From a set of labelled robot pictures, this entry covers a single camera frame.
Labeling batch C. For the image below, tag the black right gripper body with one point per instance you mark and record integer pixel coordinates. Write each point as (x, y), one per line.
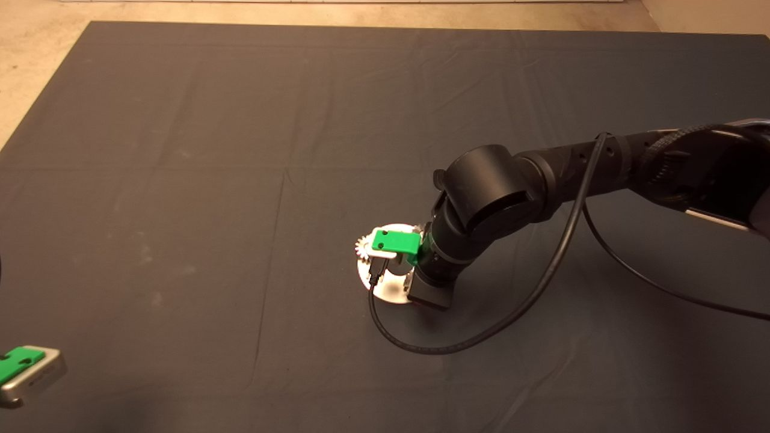
(433, 296)

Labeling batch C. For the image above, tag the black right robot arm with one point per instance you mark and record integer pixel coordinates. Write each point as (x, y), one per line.
(493, 192)

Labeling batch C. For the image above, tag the round metal carrier plate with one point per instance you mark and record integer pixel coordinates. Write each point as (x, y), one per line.
(391, 288)

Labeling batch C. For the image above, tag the dark grey table cloth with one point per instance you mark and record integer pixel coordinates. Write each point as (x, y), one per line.
(240, 120)

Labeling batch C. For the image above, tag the green right camera mount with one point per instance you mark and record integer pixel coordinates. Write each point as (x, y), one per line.
(397, 240)

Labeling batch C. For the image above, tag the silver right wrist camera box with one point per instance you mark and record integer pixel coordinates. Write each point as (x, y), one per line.
(382, 254)

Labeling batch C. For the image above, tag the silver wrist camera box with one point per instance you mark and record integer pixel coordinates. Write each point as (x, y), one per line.
(382, 254)
(42, 379)

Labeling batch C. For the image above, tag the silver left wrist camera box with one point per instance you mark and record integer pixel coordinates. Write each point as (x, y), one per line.
(42, 379)

